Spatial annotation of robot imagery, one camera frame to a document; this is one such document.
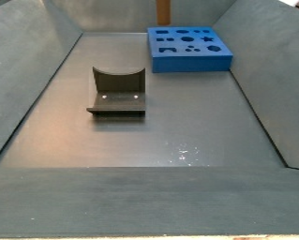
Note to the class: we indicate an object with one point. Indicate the brown wooden cylinder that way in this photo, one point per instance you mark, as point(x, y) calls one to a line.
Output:
point(162, 12)

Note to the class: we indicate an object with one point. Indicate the dark grey curved cradle stand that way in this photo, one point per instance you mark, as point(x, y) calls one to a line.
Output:
point(121, 92)

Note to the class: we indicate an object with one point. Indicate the blue foam shape-sorting block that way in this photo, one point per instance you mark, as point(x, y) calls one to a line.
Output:
point(188, 49)

